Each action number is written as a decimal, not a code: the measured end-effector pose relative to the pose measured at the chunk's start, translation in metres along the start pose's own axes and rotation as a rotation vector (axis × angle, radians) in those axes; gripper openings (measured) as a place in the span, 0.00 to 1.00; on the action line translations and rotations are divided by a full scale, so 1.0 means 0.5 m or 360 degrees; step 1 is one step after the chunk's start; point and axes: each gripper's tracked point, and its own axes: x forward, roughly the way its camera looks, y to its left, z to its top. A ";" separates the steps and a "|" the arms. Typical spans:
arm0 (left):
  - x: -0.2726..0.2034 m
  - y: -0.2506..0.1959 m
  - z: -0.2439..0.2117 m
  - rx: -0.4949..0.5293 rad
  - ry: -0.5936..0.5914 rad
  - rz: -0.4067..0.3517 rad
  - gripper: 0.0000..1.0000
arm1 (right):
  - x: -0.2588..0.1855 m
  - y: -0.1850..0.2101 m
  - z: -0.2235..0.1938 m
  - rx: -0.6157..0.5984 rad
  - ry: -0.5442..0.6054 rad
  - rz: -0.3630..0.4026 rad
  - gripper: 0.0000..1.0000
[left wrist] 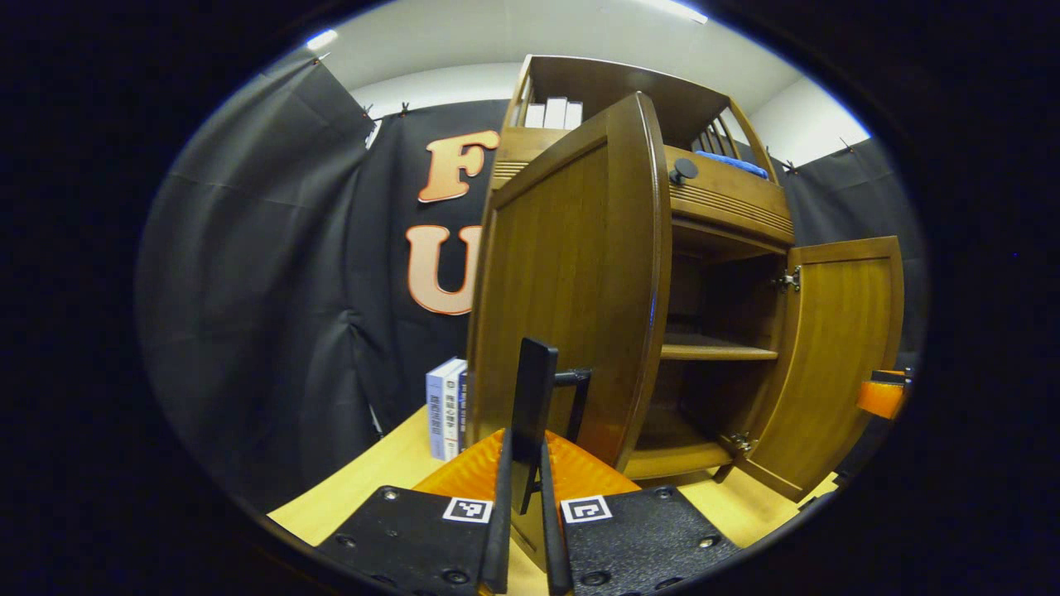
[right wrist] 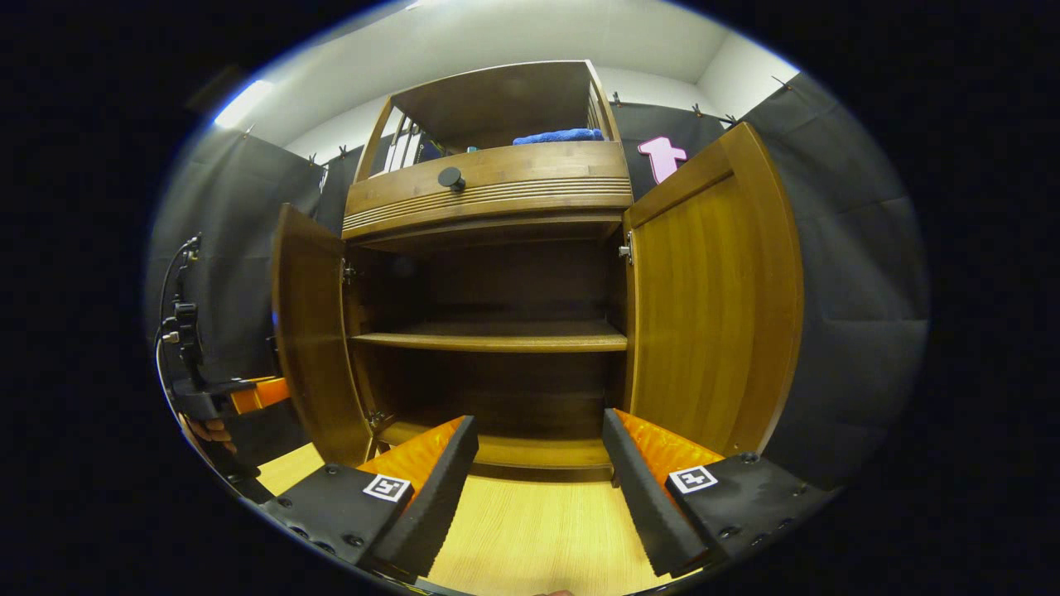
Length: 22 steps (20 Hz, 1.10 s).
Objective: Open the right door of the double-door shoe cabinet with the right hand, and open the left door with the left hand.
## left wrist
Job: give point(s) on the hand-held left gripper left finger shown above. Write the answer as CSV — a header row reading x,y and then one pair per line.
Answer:
x,y
497,538

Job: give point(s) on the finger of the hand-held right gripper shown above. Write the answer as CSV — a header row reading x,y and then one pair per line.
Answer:
x,y
882,397

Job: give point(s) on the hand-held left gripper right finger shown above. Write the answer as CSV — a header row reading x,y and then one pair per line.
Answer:
x,y
553,538

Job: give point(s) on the wooden shoe cabinet door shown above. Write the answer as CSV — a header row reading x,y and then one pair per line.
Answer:
x,y
571,281
836,364

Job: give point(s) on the wooden double-door shoe cabinet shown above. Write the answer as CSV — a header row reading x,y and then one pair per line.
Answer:
x,y
720,207

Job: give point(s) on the metal door hinge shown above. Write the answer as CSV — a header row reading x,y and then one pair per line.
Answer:
x,y
788,280
739,444

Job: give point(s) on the wooden cabinet drawer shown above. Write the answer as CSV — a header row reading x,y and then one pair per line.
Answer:
x,y
729,203

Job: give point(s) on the dark blue standing book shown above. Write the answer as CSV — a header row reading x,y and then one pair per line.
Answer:
x,y
462,410

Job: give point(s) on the white blue standing book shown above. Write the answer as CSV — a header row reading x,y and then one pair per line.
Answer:
x,y
436,410

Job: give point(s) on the wooden inner shelf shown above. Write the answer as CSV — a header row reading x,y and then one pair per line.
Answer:
x,y
712,351

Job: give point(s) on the blue towel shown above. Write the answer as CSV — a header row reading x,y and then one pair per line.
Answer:
x,y
733,164

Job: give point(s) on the round black drawer knob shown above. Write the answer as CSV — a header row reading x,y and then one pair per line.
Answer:
x,y
683,170

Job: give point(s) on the black backdrop cloth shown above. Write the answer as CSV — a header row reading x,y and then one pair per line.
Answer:
x,y
273,290

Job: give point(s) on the ceiling light strip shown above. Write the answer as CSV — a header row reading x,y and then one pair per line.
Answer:
x,y
321,39

